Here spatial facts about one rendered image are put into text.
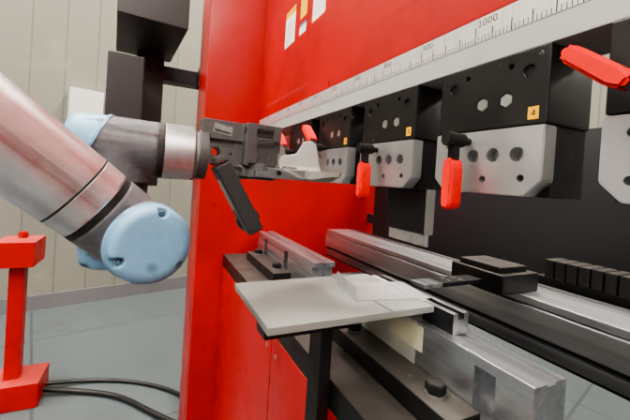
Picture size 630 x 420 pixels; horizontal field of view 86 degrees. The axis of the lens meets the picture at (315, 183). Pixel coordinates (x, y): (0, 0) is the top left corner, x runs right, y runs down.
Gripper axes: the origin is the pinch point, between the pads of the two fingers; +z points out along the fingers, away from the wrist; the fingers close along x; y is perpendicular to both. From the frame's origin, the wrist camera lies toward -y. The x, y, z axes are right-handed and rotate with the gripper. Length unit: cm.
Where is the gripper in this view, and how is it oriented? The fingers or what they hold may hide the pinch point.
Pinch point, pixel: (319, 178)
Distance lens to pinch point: 57.9
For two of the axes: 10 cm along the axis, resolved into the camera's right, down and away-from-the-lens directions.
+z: 8.9, 0.7, 4.4
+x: -4.4, -0.5, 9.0
